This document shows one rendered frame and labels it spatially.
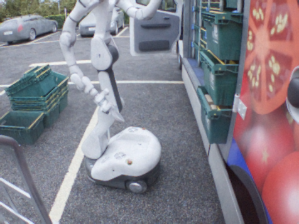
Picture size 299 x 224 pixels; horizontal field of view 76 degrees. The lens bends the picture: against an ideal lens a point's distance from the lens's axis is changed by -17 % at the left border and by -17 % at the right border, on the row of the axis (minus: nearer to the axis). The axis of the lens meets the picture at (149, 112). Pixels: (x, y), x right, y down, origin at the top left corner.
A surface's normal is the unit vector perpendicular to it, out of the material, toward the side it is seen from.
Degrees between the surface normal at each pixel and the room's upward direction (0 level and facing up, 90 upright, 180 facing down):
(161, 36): 90
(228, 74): 93
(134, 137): 74
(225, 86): 94
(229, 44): 96
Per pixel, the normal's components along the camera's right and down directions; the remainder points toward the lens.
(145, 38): 0.36, 0.42
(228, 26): -0.02, 0.50
